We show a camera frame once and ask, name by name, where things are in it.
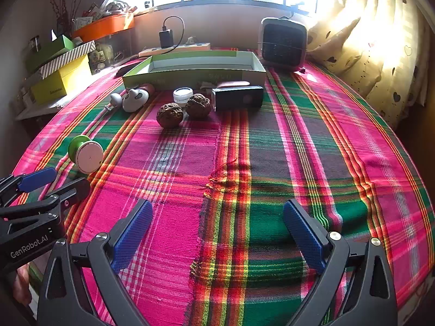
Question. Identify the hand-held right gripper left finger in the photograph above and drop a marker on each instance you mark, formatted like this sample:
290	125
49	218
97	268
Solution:
132	234

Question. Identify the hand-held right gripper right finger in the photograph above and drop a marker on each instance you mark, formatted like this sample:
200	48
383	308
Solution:
302	234

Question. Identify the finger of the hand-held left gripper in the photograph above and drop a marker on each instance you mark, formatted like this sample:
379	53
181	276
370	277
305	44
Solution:
76	190
35	178

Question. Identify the green white spool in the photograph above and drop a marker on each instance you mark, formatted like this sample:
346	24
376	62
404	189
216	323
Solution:
85	154

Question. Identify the white bulb-shaped gadget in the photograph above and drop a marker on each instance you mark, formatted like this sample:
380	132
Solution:
115	100

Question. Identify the white round device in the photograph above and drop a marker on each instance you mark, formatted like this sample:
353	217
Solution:
134	100

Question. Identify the brown walnut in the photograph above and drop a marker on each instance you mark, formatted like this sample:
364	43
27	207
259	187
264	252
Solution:
198	106
170	115

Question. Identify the small clear lidded jar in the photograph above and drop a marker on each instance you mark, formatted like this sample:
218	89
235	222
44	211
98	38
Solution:
182	95

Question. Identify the black rectangular device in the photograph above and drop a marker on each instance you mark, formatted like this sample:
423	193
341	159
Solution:
238	97

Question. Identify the shallow green cardboard box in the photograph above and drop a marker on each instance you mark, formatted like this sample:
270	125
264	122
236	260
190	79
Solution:
190	76

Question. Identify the pink contact lens case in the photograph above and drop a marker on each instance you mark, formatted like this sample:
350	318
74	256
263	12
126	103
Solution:
234	83

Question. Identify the person's left hand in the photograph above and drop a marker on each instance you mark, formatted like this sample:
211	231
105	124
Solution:
22	285

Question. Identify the yellow cardboard box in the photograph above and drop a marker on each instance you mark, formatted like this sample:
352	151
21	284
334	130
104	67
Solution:
61	81

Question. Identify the striped cardboard box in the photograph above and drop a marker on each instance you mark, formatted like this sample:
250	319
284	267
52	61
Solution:
68	57

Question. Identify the clear plastic container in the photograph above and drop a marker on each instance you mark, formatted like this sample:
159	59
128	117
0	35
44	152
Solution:
108	51

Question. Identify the orange plastic tray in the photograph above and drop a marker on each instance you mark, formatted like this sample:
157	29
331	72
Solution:
105	25

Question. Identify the white power strip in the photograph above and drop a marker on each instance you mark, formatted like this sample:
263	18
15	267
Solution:
173	49

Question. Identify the black charger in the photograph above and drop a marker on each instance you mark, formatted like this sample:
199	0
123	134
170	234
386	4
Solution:
166	38

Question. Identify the pale dried plant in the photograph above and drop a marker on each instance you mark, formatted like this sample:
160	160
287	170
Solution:
114	1

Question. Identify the grey desktop heater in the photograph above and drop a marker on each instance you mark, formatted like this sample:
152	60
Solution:
283	42

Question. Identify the cream heart print curtain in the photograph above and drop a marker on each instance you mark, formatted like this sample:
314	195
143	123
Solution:
373	40

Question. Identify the black window latch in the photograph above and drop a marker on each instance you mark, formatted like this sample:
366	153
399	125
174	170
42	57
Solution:
296	8

